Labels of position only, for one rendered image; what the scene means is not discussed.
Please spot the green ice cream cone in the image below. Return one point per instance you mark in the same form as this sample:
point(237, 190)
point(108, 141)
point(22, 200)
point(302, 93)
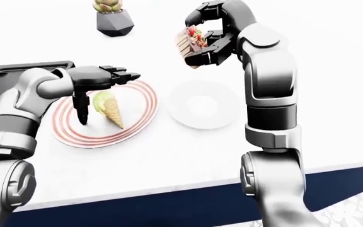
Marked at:
point(109, 108)

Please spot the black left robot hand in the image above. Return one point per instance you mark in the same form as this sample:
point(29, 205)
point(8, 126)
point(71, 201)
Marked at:
point(90, 79)

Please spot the red striped white plate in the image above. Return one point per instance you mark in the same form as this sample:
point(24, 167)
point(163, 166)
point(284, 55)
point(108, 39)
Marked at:
point(131, 113)

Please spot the succulent in grey faceted pot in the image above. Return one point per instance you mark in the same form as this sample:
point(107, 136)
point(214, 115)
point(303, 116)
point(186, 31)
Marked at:
point(113, 19)

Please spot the layered cake slice with fruit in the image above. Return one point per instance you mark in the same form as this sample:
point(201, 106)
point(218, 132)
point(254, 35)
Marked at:
point(191, 41)

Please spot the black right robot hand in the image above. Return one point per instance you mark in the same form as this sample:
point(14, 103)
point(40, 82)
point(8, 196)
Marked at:
point(214, 35)

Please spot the plain white plate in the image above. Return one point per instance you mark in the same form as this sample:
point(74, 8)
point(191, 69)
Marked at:
point(205, 105)

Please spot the dark grey tray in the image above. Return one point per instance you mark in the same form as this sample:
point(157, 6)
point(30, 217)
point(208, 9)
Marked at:
point(2, 73)

